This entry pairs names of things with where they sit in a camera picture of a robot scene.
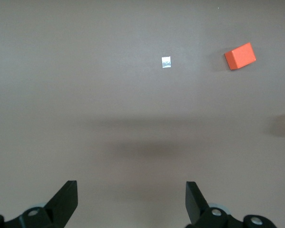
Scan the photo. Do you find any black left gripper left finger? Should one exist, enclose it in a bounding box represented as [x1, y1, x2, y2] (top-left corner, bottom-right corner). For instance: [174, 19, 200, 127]
[0, 180, 78, 228]

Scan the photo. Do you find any small clear tape patch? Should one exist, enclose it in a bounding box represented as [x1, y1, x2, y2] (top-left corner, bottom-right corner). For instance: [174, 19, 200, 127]
[161, 56, 172, 69]

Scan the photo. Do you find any orange block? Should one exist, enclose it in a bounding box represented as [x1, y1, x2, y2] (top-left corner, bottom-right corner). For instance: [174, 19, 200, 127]
[224, 42, 256, 71]

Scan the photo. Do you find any brown table cover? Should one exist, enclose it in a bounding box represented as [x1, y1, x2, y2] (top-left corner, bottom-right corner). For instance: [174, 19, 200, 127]
[0, 0, 285, 228]

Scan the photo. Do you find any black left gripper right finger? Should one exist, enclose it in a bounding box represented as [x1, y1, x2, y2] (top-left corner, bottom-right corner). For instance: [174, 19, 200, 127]
[185, 181, 276, 228]

